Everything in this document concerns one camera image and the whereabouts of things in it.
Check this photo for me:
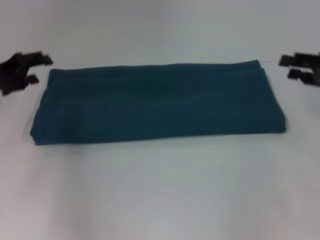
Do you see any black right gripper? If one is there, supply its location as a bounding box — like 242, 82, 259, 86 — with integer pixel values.
278, 51, 320, 88

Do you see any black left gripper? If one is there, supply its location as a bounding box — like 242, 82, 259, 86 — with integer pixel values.
0, 51, 54, 96

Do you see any blue t-shirt with white print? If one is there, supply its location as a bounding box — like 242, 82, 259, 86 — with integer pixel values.
29, 59, 287, 146

